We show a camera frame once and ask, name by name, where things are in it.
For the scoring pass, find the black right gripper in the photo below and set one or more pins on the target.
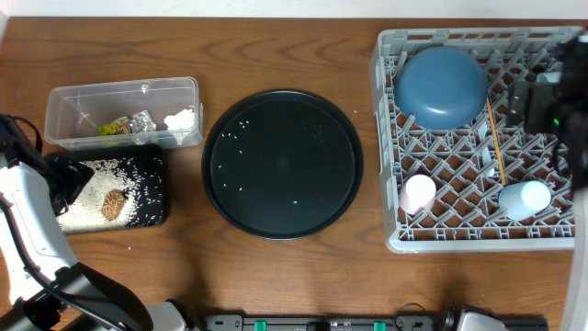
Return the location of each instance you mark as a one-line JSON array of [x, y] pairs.
[[543, 98]]

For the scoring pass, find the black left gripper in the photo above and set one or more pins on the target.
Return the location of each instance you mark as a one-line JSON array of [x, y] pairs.
[[67, 179]]

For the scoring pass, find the light blue bowl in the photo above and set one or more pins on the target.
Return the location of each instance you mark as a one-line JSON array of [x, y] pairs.
[[548, 77]]

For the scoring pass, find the white rice pile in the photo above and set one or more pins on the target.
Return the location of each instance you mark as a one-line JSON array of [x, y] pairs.
[[105, 197]]

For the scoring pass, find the wooden chopstick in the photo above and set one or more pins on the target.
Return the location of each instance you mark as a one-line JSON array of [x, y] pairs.
[[496, 143]]

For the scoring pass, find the brown walnut cookie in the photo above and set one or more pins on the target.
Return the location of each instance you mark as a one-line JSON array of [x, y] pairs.
[[113, 204]]

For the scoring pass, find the light blue cup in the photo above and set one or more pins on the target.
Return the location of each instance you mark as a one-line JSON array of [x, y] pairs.
[[525, 199]]

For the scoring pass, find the yellow foil snack wrapper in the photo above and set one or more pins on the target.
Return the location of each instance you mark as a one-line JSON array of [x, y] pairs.
[[137, 123]]

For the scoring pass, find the dark blue plate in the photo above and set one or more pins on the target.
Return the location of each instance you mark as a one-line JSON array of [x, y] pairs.
[[443, 87]]

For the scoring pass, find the white napkin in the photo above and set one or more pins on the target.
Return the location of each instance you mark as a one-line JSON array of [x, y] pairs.
[[184, 120]]

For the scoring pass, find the pink cup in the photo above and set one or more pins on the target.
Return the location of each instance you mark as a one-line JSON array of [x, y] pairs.
[[417, 194]]

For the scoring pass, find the light blue plastic knife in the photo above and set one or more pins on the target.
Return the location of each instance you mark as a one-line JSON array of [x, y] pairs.
[[485, 153]]

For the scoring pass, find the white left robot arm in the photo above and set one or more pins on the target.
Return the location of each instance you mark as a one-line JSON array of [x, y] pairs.
[[45, 276]]

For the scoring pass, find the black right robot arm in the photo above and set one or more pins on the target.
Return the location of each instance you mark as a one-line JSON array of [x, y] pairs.
[[561, 109]]

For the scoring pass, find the grey dishwasher rack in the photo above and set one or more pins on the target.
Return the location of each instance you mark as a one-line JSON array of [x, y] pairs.
[[466, 216]]

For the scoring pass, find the clear plastic bin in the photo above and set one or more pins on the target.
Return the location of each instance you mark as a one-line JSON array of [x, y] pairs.
[[74, 112]]

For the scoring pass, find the black rectangular tray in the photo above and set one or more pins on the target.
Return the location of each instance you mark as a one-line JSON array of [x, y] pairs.
[[151, 193]]

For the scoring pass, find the round black tray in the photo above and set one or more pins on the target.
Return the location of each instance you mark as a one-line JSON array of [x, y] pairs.
[[282, 164]]

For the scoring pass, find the black rail base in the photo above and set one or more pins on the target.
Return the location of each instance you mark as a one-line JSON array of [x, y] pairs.
[[323, 323]]

